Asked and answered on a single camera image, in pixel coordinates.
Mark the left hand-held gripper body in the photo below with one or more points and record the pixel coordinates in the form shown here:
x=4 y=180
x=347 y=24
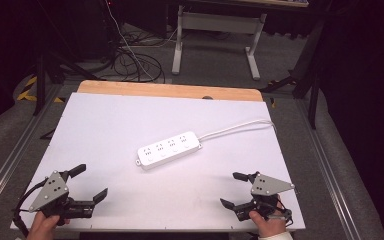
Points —
x=51 y=190

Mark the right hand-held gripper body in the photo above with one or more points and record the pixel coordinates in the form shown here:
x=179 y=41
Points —
x=268 y=185

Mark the white power strip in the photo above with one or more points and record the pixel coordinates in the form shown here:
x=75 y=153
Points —
x=168 y=150

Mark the person's left hand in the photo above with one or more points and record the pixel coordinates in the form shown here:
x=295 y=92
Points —
x=41 y=228

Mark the person's right hand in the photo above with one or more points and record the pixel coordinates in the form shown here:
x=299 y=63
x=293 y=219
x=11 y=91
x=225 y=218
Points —
x=270 y=226

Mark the white board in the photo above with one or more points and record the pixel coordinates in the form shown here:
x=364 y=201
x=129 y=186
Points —
x=113 y=133

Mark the yellow black hazard tape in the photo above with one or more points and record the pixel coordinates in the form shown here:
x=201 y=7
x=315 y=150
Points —
x=30 y=90

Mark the black metal stand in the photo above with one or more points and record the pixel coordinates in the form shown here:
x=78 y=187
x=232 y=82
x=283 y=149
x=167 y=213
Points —
x=40 y=83
x=313 y=83

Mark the wooden table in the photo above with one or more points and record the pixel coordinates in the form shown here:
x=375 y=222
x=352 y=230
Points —
x=166 y=89

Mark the aluminium rail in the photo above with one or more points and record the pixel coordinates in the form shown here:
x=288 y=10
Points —
x=13 y=150
x=330 y=173

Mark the white metal desk frame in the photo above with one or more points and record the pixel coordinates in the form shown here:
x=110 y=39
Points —
x=218 y=22

